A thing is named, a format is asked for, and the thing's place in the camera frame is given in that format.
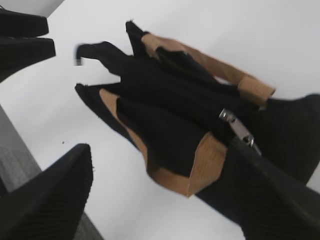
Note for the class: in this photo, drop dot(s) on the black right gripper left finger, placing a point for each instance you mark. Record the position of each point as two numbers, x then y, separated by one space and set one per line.
50 206

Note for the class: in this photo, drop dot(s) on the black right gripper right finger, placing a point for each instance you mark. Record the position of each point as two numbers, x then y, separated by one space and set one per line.
272 205

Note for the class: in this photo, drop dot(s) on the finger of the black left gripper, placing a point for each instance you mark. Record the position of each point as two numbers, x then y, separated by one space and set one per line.
19 53
20 25

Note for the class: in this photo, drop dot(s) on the black canvas tote bag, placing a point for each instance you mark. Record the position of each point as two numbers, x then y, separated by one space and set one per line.
167 104

